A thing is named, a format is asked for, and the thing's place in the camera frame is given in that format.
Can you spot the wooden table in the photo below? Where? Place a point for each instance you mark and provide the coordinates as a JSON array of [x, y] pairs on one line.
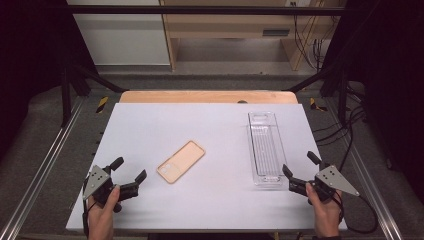
[[200, 97]]

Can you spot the aluminium rail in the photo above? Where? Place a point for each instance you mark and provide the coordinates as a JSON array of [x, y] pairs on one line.
[[370, 186], [43, 170]]

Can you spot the white cabinet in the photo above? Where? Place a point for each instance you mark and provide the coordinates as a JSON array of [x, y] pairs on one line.
[[123, 36]]

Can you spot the black frame strut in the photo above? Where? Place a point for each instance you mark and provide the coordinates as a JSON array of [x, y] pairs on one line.
[[90, 78], [320, 78]]

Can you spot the black horizontal frame bar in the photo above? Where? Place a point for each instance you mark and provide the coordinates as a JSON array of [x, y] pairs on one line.
[[200, 10]]

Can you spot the person's right hand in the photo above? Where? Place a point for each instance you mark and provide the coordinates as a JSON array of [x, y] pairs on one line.
[[326, 216]]

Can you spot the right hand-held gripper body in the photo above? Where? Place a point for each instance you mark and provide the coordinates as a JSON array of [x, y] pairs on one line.
[[333, 180]]

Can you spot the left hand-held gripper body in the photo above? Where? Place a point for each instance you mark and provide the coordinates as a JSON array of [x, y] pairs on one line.
[[100, 186]]

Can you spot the wooden desk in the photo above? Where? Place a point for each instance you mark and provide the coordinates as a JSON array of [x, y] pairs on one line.
[[230, 26]]

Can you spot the person's left hand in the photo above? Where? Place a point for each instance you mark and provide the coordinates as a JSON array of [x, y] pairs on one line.
[[101, 216]]

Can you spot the clear plastic tray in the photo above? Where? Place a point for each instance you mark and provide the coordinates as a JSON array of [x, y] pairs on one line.
[[266, 150]]

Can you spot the right yellow clamp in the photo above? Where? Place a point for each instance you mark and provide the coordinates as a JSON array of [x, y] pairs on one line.
[[315, 105]]

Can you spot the white table mat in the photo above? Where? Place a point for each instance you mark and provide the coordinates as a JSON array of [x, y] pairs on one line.
[[206, 200]]

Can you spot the yellow clamp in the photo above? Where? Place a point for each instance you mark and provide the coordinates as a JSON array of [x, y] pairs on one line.
[[102, 104], [315, 105]]

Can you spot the left yellow clamp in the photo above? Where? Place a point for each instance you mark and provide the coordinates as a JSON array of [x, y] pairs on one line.
[[102, 104]]

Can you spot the black curtain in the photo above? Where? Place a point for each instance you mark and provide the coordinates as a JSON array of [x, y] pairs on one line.
[[30, 66], [393, 83]]

